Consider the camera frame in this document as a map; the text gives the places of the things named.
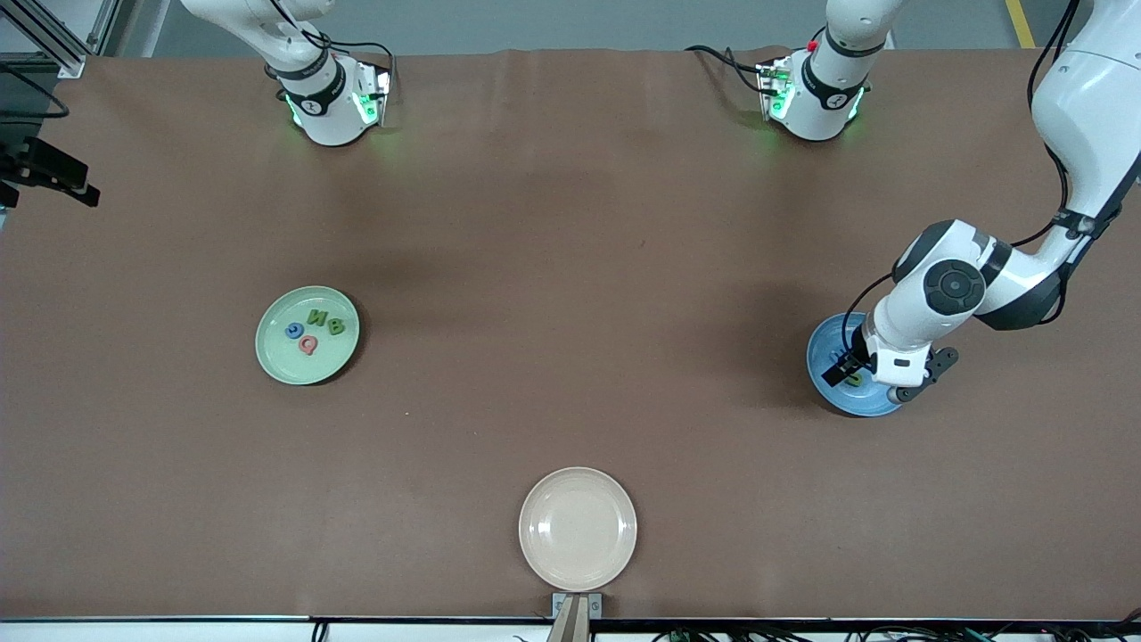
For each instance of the blue letter G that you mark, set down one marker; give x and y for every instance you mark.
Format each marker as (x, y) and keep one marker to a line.
(293, 331)

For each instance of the green letter N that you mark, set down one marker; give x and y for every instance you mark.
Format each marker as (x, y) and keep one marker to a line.
(318, 316)

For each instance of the red letter Q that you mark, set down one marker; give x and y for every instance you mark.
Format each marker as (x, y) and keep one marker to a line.
(308, 344)

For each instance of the green letter B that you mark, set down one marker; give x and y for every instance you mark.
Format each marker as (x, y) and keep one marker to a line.
(336, 325)

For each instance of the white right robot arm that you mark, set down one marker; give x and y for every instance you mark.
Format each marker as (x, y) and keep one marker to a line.
(325, 107)

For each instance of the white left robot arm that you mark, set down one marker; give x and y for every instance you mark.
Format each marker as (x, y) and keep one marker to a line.
(1096, 107)

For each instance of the blue plastic plate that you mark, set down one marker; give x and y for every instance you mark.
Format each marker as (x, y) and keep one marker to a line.
(824, 392)

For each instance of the green plastic plate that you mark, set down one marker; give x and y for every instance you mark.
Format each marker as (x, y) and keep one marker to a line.
(285, 361)

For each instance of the brown table mat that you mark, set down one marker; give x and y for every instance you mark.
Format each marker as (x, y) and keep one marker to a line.
(570, 223)

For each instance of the cream plastic plate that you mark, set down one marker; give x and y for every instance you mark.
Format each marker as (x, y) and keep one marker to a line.
(578, 529)

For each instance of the aluminium frame profile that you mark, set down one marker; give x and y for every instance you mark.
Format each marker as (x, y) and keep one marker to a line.
(69, 66)

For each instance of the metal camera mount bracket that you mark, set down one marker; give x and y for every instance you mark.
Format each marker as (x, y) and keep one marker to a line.
(575, 620)

